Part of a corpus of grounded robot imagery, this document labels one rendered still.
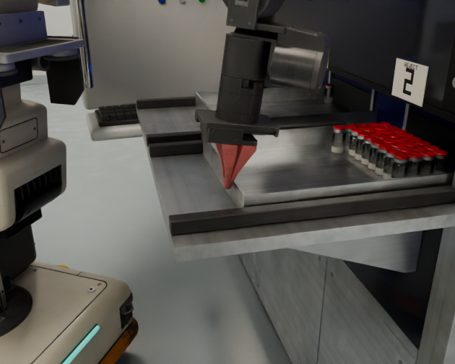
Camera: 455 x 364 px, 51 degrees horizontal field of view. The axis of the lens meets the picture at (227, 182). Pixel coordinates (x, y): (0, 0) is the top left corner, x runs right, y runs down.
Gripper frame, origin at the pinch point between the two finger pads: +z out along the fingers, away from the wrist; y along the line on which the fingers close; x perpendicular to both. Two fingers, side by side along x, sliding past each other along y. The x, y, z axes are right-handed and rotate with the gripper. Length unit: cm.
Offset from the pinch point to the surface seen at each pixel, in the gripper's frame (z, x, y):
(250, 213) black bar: 0.9, -7.9, 1.3
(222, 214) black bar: 1.3, -7.5, -2.2
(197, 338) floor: 90, 73, 18
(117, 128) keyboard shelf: 13, 65, -13
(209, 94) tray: -1, 54, 8
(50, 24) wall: 39, 543, -78
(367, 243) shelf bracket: 8.2, -2.1, 22.8
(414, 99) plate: -12.9, 5.4, 29.3
